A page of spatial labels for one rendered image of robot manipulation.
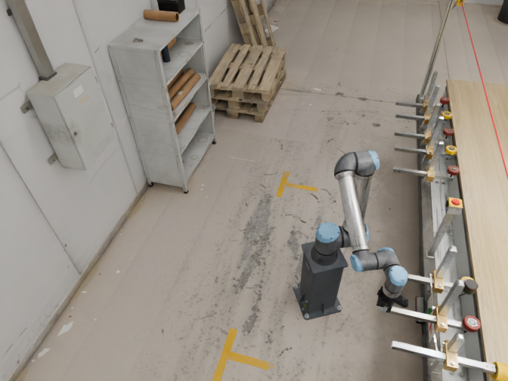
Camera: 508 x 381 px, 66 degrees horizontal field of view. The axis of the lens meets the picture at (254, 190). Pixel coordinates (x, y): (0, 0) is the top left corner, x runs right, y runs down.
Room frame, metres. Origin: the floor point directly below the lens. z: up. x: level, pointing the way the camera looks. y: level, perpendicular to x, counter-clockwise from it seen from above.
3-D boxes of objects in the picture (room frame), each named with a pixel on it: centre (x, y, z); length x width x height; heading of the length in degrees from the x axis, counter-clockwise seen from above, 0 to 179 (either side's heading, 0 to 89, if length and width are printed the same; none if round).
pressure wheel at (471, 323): (0.94, -1.12, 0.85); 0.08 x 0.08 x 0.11
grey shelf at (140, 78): (3.38, 0.77, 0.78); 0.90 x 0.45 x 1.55; 163
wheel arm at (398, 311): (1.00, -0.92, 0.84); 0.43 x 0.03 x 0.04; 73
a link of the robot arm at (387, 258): (1.18, -0.68, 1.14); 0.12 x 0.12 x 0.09; 5
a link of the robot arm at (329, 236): (1.62, -0.49, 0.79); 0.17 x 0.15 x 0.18; 95
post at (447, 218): (1.51, -1.15, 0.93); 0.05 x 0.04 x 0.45; 163
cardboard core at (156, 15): (3.49, 0.75, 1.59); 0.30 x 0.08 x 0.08; 73
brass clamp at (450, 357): (0.76, -0.92, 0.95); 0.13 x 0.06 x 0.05; 163
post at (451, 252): (1.26, -1.07, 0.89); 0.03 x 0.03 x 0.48; 73
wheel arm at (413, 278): (1.23, -1.01, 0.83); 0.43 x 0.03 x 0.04; 73
